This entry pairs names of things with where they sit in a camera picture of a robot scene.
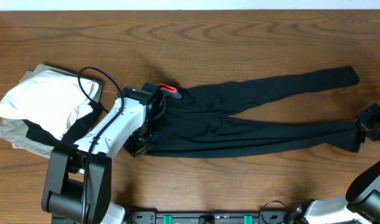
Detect black folded garment in pile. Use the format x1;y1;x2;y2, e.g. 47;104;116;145
23;103;104;147

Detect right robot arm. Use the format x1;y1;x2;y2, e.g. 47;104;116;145
284;104;380;224

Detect black leggings with red waistband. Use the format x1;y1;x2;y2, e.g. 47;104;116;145
146;66;363;158

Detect beige folded garment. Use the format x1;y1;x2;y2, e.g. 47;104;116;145
0;64;102;158

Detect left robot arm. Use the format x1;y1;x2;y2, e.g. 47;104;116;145
41;83;164;224

